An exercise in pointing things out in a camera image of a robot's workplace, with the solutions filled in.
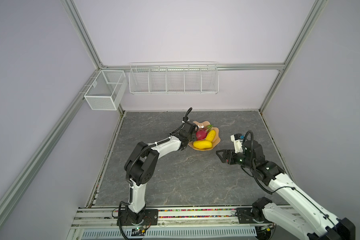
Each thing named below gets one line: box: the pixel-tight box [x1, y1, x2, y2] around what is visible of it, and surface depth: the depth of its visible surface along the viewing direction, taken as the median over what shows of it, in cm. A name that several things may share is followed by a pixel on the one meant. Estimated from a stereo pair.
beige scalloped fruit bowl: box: [187, 121, 221, 151], surface depth 100 cm
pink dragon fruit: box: [196, 125, 213, 141], surface depth 100 cm
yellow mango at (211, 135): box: [206, 129, 216, 142], surface depth 101 cm
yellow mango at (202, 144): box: [193, 140, 213, 150], surface depth 95 cm
